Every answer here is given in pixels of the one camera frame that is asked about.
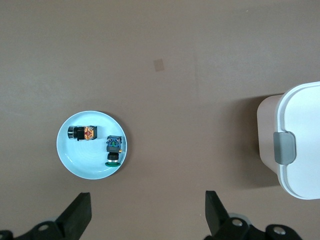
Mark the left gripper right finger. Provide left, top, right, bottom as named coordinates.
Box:
left=205, top=190, right=302, bottom=240

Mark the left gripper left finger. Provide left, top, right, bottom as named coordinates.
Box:
left=0, top=192, right=92, bottom=240

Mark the white lidded box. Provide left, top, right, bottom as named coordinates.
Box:
left=256, top=81, right=320, bottom=201

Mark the light blue round plate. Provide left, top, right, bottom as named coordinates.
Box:
left=56, top=110, right=129, bottom=180

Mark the small brown tape patch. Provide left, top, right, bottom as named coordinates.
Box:
left=153, top=58, right=165, bottom=73

